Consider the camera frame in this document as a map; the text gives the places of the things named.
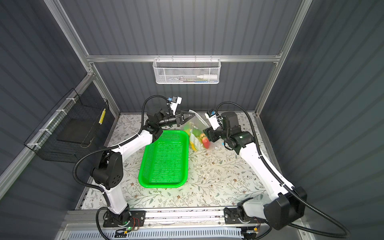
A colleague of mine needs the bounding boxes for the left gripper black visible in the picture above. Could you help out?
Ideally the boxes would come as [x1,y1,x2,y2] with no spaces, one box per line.
[156,110,194,130]

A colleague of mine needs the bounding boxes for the clear zip top bag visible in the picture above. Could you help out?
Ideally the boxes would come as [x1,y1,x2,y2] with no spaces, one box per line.
[183,111,222,151]

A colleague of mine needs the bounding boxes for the green apple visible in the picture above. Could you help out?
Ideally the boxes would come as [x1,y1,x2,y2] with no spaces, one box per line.
[184,126,194,136]

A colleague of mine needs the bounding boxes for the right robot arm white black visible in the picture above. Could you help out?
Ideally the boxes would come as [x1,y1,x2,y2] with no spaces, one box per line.
[204,110,307,230]

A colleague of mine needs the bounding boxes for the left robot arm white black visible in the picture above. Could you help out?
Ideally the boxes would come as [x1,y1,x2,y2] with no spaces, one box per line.
[90,111,195,223]

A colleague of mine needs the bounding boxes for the white tube in basket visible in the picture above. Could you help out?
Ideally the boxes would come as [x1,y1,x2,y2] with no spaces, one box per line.
[197,75,219,81]

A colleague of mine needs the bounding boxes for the green plastic basket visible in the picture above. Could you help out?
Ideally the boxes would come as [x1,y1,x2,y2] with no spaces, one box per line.
[138,130,189,189]

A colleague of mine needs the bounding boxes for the yellow tag on basket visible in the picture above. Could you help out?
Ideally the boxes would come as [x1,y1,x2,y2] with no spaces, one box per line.
[98,108,106,125]

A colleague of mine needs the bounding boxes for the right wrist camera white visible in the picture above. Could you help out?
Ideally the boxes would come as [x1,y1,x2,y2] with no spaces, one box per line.
[205,109,222,131]

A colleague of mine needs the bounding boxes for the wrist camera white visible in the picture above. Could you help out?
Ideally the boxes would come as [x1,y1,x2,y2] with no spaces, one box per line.
[205,109,222,131]
[168,96,182,115]

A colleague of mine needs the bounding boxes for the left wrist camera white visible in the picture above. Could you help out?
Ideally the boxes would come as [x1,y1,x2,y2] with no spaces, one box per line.
[168,96,182,115]

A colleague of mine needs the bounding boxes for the white wire wall basket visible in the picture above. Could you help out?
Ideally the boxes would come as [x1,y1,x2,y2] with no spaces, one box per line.
[153,59,222,85]

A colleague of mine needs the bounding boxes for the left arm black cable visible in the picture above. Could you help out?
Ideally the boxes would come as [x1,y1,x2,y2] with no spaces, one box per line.
[72,95,173,240]

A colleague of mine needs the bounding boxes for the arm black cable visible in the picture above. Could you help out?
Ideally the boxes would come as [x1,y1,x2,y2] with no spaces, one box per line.
[215,101,351,240]
[72,95,173,240]

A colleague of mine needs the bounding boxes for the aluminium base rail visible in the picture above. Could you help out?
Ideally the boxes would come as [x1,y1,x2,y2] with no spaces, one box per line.
[59,205,307,232]

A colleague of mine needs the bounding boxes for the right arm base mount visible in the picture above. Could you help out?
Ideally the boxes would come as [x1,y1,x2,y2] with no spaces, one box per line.
[224,207,265,225]

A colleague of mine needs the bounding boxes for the black wire wall basket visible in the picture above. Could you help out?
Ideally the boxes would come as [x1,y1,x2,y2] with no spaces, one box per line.
[24,90,109,163]

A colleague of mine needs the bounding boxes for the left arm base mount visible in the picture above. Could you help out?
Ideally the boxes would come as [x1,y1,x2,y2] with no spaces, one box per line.
[103,210,146,228]

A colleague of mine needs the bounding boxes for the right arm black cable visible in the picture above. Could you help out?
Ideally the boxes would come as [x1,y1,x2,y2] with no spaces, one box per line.
[215,101,351,240]

